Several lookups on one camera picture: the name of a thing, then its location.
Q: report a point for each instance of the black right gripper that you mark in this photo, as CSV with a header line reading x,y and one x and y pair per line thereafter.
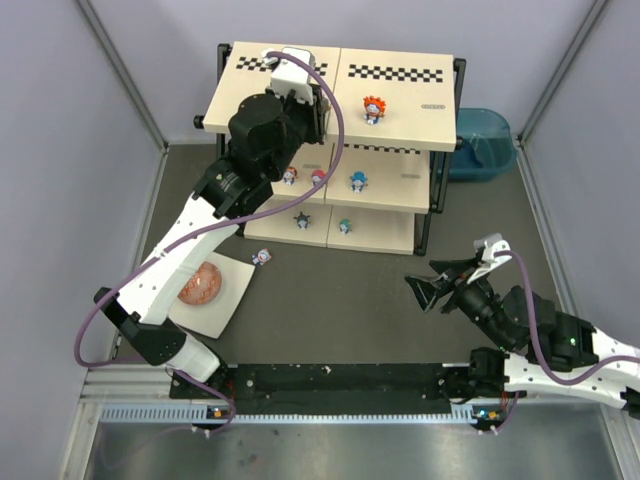
x,y
454,290

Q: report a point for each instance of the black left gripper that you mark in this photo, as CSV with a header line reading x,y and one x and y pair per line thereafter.
x,y
323,113

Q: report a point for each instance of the pink-hooded Doraemon figure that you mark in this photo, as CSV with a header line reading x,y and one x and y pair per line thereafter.
x,y
318,178

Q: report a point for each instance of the orange lion Doraemon figure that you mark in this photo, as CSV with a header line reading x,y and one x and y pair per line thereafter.
x,y
290,176

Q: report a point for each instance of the orange crab Doraemon figure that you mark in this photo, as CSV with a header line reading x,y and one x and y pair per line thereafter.
x,y
375,109

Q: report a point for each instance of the blue bucket Doraemon figure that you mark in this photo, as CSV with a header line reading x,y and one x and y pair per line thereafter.
x,y
358,181

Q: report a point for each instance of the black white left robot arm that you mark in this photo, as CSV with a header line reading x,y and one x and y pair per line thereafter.
x,y
265,133

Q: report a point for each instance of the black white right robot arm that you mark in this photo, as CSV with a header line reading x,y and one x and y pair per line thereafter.
x,y
538,348

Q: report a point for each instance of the three-tier beige black shelf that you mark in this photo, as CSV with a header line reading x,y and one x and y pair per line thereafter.
x,y
406,155

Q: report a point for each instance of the grey-hooded Doraemon figure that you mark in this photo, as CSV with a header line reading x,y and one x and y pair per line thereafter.
x,y
302,221

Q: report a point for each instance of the teal-hooded Doraemon figure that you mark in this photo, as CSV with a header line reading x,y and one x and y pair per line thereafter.
x,y
345,226

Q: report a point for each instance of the white sheep Doraemon figure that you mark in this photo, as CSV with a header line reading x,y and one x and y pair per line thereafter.
x,y
262,257

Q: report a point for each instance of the teal plastic basin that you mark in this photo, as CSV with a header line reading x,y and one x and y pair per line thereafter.
x,y
487,149

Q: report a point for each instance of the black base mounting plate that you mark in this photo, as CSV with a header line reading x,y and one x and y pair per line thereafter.
x,y
356,389

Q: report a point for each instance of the red patterned bowl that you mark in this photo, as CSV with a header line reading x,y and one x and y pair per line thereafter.
x,y
203,287

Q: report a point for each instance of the white square plate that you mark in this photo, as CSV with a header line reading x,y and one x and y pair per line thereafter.
x,y
211,319

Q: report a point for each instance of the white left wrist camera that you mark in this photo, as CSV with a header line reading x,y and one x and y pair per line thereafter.
x,y
287,77

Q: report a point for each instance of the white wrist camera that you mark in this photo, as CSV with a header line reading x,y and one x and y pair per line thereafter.
x,y
287,77
492,251

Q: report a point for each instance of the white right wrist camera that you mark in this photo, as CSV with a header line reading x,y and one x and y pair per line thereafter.
x,y
492,251

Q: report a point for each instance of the light blue cable duct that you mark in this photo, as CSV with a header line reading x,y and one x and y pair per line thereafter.
x,y
210,415

